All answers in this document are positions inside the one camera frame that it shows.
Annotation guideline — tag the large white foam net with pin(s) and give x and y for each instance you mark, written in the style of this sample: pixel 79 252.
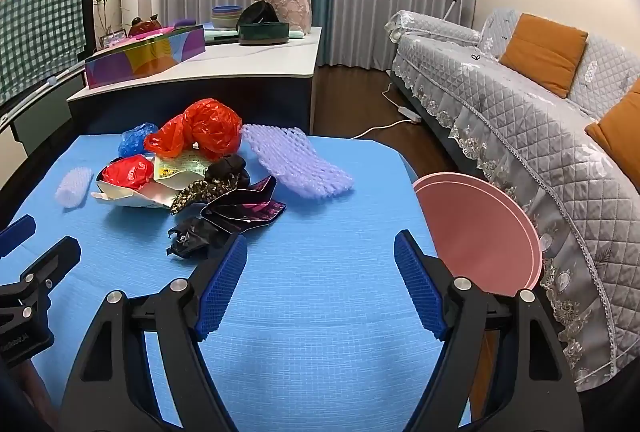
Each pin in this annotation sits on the large white foam net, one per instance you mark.
pixel 295 162

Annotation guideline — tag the white marble coffee table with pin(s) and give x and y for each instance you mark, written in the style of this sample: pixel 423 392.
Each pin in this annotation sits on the white marble coffee table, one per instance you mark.
pixel 250 67

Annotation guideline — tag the blue plastic bag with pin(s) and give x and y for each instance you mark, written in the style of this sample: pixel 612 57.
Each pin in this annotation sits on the blue plastic bag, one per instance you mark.
pixel 132 139

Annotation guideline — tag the white bag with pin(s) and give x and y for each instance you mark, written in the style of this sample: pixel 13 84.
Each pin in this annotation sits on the white bag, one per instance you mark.
pixel 125 200

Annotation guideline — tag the black television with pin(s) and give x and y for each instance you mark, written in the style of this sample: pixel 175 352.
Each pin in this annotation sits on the black television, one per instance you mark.
pixel 89 12

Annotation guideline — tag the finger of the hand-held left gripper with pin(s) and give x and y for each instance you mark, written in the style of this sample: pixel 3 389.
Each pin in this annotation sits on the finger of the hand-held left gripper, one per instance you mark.
pixel 17 233
pixel 57 259

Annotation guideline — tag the grey quilted sofa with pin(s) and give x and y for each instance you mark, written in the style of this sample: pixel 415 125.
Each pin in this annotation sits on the grey quilted sofa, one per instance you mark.
pixel 500 112

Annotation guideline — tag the red teapot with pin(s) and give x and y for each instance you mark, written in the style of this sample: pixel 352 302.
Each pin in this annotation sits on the red teapot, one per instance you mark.
pixel 145 26

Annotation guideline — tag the multicoloured box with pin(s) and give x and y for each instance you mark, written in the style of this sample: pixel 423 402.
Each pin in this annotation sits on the multicoloured box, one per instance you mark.
pixel 145 57

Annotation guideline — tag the white rod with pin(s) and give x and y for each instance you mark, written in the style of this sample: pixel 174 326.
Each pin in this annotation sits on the white rod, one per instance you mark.
pixel 50 81

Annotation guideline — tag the pink plastic bin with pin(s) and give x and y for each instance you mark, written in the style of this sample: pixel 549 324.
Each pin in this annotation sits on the pink plastic bin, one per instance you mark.
pixel 475 232

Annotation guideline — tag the small red plastic bag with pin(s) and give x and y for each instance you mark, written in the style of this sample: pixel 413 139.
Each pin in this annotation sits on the small red plastic bag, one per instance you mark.
pixel 127 172

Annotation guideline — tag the dark brown crumpled wrapper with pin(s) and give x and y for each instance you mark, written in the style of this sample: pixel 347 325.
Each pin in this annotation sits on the dark brown crumpled wrapper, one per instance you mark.
pixel 227 172

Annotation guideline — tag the blue table mat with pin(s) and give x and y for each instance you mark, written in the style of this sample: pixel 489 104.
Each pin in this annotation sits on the blue table mat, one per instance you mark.
pixel 310 262

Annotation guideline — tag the small white foam net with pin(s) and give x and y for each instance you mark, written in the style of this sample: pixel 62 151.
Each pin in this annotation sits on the small white foam net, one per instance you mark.
pixel 72 187

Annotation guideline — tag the white power strip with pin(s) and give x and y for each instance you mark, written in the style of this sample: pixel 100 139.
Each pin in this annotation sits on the white power strip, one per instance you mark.
pixel 410 113

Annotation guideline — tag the potted plant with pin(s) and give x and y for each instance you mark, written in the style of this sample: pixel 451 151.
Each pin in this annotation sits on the potted plant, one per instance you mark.
pixel 102 12

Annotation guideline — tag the large red plastic bag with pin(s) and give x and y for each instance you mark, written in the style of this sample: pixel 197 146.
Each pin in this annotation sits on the large red plastic bag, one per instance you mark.
pixel 210 122

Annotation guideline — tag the black plastic bag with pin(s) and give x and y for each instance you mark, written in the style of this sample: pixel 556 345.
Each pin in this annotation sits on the black plastic bag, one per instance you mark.
pixel 192 237

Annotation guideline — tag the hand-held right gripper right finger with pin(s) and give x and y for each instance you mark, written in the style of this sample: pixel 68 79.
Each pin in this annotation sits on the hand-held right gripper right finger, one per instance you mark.
pixel 417 287

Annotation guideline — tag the black pink foil wrapper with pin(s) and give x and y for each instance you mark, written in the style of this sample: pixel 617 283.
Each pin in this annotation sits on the black pink foil wrapper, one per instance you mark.
pixel 245 208

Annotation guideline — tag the green round tin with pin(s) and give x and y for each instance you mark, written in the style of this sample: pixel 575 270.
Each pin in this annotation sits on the green round tin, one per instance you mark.
pixel 264 33

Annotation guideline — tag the black gold patterned wrapper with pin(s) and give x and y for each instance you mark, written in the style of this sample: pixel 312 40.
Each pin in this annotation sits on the black gold patterned wrapper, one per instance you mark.
pixel 192 194

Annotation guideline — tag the orange cushion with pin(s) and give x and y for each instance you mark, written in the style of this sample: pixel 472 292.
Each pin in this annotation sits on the orange cushion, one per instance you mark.
pixel 542 49
pixel 620 132

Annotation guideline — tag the small photo frame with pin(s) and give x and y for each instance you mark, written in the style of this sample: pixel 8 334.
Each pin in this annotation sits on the small photo frame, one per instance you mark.
pixel 112 38

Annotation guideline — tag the pink folder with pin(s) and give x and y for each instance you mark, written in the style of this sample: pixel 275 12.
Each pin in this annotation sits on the pink folder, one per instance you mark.
pixel 160 32

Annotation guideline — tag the green paper packet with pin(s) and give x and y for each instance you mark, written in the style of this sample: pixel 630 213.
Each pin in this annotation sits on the green paper packet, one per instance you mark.
pixel 175 167

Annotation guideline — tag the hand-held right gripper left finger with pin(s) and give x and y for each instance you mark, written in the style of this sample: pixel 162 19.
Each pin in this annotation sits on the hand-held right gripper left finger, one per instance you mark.
pixel 222 284

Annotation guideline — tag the green checkered cloth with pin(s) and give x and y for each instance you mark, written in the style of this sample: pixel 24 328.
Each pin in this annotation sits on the green checkered cloth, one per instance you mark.
pixel 40 37

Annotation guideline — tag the green television cabinet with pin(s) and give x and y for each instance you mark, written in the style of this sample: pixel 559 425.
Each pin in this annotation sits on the green television cabinet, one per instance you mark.
pixel 35 127

